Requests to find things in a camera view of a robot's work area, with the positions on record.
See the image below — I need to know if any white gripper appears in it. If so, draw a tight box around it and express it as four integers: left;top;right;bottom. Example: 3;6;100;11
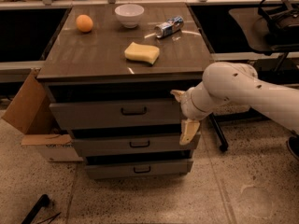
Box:
170;82;227;146

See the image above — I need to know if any grey top drawer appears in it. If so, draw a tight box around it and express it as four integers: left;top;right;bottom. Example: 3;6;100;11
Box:
50;98;182;130

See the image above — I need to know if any grey drawer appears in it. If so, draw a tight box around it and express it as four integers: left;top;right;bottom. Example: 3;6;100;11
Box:
73;133;200;157
85;159;193;179
50;98;182;130

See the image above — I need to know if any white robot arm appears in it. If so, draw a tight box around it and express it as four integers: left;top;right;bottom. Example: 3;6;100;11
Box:
171;62;299;146

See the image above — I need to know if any grey drawer cabinet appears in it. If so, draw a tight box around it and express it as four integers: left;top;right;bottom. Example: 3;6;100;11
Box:
37;4;211;167

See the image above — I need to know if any grey middle drawer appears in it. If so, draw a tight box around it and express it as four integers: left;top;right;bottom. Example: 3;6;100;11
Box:
73;133;200;157

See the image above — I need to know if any grey bottom drawer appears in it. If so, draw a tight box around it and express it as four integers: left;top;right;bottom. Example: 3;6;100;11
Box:
85;159;193;179

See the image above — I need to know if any yellow sponge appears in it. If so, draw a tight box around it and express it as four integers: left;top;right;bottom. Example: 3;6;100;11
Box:
124;42;160;64

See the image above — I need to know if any black table leg with caster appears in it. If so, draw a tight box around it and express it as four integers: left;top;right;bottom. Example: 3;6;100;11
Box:
208;108;266;152

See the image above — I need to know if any white bowl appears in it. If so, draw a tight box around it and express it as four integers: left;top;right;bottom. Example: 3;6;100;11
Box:
115;4;144;28

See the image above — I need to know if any black office chair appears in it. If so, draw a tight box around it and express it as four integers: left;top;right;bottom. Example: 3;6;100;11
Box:
229;7;298;73

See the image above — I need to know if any orange fruit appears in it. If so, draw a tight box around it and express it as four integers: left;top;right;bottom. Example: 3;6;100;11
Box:
76;14;93;33

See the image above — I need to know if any black headset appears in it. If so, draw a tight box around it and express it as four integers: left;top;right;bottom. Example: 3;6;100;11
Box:
258;0;299;44

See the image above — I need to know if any brown cardboard box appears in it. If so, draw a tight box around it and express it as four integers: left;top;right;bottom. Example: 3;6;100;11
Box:
2;69;82;162

